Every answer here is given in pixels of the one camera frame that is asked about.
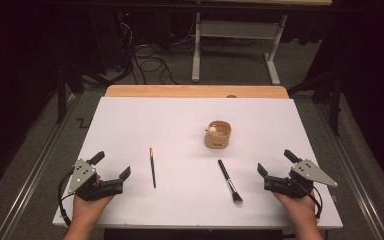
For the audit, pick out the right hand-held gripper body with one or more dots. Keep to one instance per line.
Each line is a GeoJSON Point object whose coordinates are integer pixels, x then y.
{"type": "Point", "coordinates": [308, 171]}

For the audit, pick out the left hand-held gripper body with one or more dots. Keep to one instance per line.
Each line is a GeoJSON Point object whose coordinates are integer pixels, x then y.
{"type": "Point", "coordinates": [83, 176]}

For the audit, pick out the black makeup brush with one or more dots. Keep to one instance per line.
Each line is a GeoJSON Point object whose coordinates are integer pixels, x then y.
{"type": "Point", "coordinates": [228, 180]}

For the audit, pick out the round wooden brush holder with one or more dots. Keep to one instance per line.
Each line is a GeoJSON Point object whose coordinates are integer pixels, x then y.
{"type": "Point", "coordinates": [217, 141]}

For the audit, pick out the person's left hand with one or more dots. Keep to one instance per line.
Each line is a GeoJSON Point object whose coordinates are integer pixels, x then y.
{"type": "Point", "coordinates": [87, 210]}

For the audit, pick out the person's right hand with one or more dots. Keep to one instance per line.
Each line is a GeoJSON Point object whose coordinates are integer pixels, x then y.
{"type": "Point", "coordinates": [301, 210]}

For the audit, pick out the white board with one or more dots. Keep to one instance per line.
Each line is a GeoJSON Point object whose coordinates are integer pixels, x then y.
{"type": "Point", "coordinates": [140, 126]}

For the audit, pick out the small pale round figurine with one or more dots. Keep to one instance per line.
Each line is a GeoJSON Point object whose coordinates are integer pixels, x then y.
{"type": "Point", "coordinates": [212, 129]}

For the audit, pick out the black metal stand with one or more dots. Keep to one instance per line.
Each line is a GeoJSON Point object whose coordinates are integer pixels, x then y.
{"type": "Point", "coordinates": [336, 103]}
{"type": "Point", "coordinates": [61, 96]}

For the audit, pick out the wooden table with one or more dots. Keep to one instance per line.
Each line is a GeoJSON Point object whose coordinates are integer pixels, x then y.
{"type": "Point", "coordinates": [193, 91]}

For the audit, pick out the metal floor rail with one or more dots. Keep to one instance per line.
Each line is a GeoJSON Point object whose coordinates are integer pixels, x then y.
{"type": "Point", "coordinates": [353, 173]}
{"type": "Point", "coordinates": [36, 166]}

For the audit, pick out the white metal desk frame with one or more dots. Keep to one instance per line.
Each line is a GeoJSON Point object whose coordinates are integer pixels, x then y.
{"type": "Point", "coordinates": [236, 29]}

